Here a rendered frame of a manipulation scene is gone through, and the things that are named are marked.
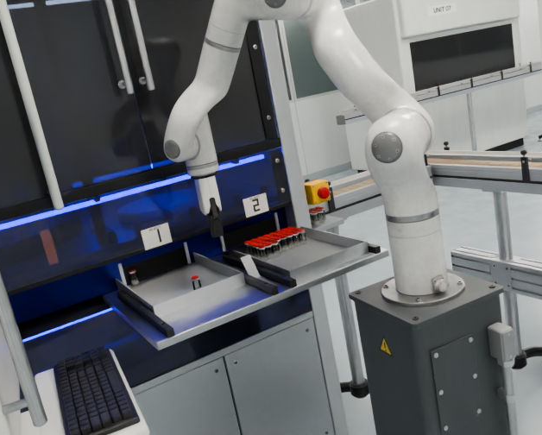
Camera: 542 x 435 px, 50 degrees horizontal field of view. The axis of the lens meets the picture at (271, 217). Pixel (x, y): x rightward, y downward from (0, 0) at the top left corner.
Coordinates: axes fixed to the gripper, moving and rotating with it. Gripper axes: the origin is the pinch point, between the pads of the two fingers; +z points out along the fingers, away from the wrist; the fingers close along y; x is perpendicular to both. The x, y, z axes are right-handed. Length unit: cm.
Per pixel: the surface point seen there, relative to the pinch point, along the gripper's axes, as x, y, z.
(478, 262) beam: 106, -46, 51
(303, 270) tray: 18.5, 13.2, 13.3
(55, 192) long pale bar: -37.8, -1.8, -19.0
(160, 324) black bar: -20.1, 22.9, 13.5
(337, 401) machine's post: 33, -30, 81
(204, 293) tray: -7.8, 9.2, 13.7
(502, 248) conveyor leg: 111, -35, 44
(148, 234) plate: -18.0, -14.9, 0.2
